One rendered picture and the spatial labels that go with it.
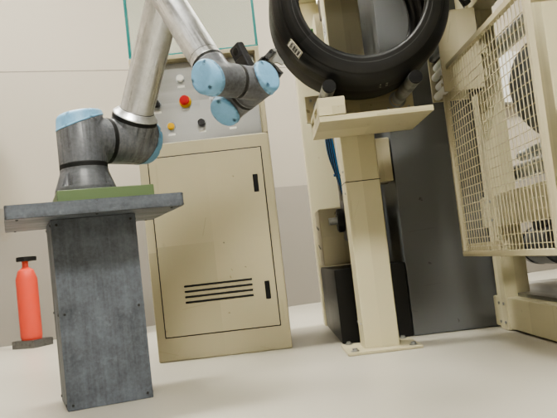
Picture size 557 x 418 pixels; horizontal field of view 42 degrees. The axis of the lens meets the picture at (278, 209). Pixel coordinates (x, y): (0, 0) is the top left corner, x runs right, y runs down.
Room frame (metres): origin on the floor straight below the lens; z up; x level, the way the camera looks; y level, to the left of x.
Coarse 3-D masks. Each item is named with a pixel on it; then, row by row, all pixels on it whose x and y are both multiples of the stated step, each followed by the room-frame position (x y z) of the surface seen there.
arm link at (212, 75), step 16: (160, 0) 1.96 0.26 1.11; (176, 0) 1.94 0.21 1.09; (176, 16) 1.92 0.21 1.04; (192, 16) 1.92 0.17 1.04; (176, 32) 1.91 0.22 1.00; (192, 32) 1.89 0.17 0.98; (192, 48) 1.87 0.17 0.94; (208, 48) 1.86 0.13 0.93; (192, 64) 1.87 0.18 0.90; (208, 64) 1.81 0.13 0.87; (224, 64) 1.84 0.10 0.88; (192, 80) 1.86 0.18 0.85; (208, 80) 1.81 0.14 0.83; (224, 80) 1.82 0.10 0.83; (240, 80) 1.86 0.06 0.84; (224, 96) 1.88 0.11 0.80; (240, 96) 1.90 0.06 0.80
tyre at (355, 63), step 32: (288, 0) 2.31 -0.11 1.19; (416, 0) 2.60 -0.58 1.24; (448, 0) 2.35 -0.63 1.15; (288, 32) 2.32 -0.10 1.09; (416, 32) 2.31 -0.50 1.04; (288, 64) 2.48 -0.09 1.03; (320, 64) 2.32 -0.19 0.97; (352, 64) 2.31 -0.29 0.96; (384, 64) 2.31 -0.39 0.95; (416, 64) 2.35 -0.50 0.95; (352, 96) 2.49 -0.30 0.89
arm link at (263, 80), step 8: (256, 64) 1.90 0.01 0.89; (264, 64) 1.92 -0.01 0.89; (248, 72) 1.88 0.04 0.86; (256, 72) 1.89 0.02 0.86; (264, 72) 1.91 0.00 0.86; (272, 72) 1.93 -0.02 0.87; (256, 80) 1.90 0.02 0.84; (264, 80) 1.90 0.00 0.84; (272, 80) 1.92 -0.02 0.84; (248, 88) 1.89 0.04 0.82; (256, 88) 1.90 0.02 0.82; (264, 88) 1.90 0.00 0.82; (272, 88) 1.91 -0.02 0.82; (248, 96) 1.91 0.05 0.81; (256, 96) 1.93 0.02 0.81; (264, 96) 1.94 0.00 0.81; (240, 104) 1.97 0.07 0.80; (248, 104) 1.97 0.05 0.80; (256, 104) 1.98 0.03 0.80
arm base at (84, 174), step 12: (60, 168) 2.28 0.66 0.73; (72, 168) 2.24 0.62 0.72; (84, 168) 2.24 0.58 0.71; (96, 168) 2.26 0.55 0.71; (108, 168) 2.32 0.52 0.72; (60, 180) 2.26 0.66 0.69; (72, 180) 2.23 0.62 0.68; (84, 180) 2.22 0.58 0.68; (96, 180) 2.24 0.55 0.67; (108, 180) 2.29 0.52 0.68
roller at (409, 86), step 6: (414, 72) 2.32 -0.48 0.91; (420, 72) 2.32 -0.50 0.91; (408, 78) 2.33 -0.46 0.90; (414, 78) 2.32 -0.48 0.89; (420, 78) 2.32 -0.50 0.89; (402, 84) 2.44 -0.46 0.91; (408, 84) 2.36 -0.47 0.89; (414, 84) 2.33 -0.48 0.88; (396, 90) 2.56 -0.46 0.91; (402, 90) 2.46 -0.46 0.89; (408, 90) 2.43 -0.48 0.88; (396, 96) 2.57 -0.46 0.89; (402, 96) 2.52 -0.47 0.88; (396, 102) 2.62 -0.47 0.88; (402, 102) 2.62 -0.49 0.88
